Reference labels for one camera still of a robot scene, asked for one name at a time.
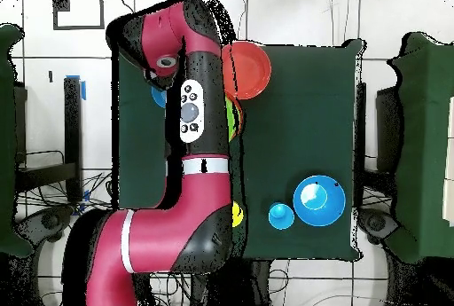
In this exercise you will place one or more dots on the green bowl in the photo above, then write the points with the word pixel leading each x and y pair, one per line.
pixel 232 118

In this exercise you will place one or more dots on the orange bowl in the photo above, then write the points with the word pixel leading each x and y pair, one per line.
pixel 240 118
pixel 248 70

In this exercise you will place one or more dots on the small blue bowl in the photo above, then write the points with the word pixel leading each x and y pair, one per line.
pixel 159 96

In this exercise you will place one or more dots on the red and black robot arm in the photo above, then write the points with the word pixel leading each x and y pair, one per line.
pixel 198 196

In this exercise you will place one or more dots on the yellow cup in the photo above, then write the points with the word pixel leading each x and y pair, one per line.
pixel 237 215

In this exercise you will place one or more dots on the dark green tablecloth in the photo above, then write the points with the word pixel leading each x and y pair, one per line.
pixel 301 125

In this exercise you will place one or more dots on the light blue cup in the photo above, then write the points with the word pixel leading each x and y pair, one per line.
pixel 281 219

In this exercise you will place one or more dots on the large blue bowl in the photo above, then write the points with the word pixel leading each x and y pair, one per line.
pixel 330 210

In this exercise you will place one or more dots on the green cloth side table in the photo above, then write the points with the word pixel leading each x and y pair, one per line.
pixel 7 142
pixel 425 142

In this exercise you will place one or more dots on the black metal frame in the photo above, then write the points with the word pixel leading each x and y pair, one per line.
pixel 72 125

